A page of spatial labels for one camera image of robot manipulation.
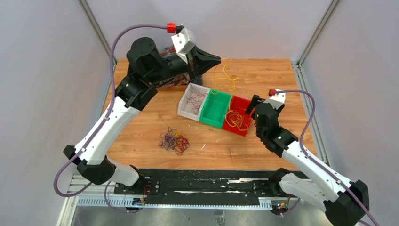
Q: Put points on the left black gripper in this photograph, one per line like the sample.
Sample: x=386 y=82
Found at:
x=200 y=61

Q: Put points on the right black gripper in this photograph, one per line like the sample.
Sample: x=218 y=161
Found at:
x=256 y=100

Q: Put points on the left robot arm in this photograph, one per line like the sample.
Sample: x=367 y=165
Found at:
x=147 y=70

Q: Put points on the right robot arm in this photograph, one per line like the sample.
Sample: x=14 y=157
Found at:
x=343 y=201

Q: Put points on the red plastic bin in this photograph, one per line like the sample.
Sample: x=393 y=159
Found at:
x=236 y=121

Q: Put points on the plaid shirt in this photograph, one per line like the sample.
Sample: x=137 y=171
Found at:
x=170 y=55

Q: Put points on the wooden tray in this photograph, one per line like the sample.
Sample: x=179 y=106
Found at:
x=174 y=88

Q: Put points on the white plastic bin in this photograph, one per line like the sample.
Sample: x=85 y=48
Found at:
x=192 y=101

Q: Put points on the green plastic bin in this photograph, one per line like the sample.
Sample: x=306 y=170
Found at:
x=215 y=108

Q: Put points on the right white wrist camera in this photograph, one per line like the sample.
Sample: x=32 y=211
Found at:
x=277 y=98

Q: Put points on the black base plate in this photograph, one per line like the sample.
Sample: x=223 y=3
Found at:
x=204 y=187

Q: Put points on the aluminium frame rail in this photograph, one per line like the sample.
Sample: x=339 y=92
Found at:
x=100 y=206

